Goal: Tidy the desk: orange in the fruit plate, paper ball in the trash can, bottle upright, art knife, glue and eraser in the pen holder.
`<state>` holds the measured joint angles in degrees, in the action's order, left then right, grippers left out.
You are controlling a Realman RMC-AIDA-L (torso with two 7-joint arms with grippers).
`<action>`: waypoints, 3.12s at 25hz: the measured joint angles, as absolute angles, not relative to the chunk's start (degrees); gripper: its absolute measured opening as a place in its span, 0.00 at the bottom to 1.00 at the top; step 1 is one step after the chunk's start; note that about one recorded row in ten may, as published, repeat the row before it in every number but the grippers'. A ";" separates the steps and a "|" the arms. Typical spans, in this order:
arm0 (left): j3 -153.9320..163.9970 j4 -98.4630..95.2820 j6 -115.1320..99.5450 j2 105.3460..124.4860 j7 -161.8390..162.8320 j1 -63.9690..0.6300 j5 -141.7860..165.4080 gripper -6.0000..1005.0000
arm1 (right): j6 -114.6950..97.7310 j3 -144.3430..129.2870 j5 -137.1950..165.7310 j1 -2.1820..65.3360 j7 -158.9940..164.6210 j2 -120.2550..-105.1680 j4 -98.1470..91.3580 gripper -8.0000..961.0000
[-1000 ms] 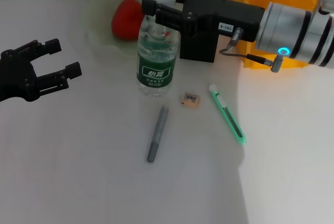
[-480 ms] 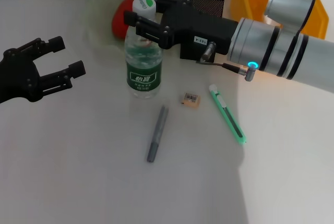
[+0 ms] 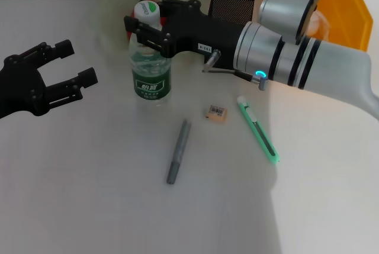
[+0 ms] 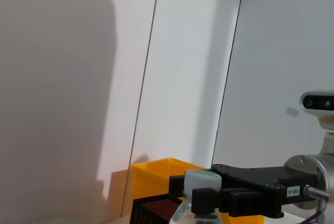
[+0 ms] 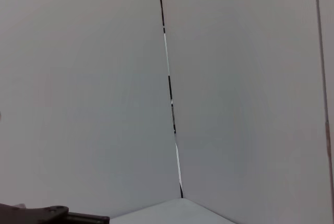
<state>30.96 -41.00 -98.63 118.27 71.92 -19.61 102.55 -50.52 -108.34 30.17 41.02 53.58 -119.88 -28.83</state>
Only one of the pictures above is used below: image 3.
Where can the beige eraser with barcode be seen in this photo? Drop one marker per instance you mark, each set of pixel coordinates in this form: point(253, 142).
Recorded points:
point(216, 113)

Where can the grey pen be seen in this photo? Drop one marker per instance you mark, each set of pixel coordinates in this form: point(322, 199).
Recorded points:
point(179, 150)

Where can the red-orange fruit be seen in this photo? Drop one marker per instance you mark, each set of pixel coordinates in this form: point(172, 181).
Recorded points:
point(130, 34)

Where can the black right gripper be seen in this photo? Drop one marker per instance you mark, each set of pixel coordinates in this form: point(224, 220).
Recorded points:
point(207, 38)

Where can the black mesh pen holder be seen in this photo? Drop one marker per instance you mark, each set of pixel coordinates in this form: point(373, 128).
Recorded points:
point(234, 8)

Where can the clear green-label water bottle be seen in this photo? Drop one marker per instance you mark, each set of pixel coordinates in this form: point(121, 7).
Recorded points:
point(149, 88)

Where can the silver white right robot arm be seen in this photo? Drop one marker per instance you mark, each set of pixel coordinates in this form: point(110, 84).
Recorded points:
point(325, 58)

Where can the green utility knife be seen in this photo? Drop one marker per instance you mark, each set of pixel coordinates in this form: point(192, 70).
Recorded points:
point(257, 129)

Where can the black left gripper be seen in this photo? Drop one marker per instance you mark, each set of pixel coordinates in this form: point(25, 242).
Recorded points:
point(20, 88)

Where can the yellow plastic bin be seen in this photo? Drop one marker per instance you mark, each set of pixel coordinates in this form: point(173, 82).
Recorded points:
point(346, 5)

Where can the green glass fruit plate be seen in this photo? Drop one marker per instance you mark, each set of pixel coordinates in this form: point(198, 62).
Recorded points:
point(115, 14)

